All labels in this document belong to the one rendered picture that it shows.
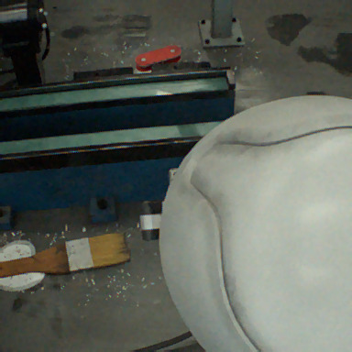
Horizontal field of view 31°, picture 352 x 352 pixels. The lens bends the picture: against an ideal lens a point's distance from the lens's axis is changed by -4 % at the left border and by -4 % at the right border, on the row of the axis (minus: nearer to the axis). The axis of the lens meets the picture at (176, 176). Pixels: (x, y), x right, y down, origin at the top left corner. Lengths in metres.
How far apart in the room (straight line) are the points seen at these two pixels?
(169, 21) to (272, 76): 0.25
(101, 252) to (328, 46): 0.60
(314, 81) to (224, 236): 1.01
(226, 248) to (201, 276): 0.01
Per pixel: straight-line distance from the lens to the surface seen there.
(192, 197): 0.19
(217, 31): 1.22
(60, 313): 0.90
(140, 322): 0.88
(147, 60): 1.16
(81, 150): 0.89
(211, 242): 0.17
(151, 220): 0.43
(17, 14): 0.96
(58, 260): 0.93
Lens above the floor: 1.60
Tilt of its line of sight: 52 degrees down
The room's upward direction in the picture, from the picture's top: 2 degrees counter-clockwise
